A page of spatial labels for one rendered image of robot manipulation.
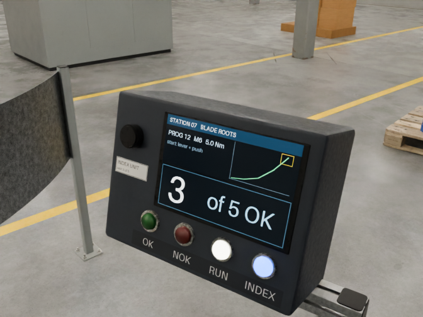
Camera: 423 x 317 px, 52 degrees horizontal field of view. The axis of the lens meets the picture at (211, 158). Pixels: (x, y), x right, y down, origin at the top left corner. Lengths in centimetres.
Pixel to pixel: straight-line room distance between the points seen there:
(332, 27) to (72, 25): 471
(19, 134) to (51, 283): 84
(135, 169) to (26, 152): 123
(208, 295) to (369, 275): 79
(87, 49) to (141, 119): 579
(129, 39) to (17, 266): 468
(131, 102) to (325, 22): 825
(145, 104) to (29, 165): 127
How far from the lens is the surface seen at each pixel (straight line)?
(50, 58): 610
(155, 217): 52
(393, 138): 375
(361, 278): 227
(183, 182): 48
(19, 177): 172
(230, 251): 47
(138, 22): 663
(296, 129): 42
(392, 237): 262
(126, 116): 53
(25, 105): 171
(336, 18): 859
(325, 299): 53
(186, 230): 49
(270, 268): 45
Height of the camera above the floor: 140
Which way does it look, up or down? 25 degrees down
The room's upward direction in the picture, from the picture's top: straight up
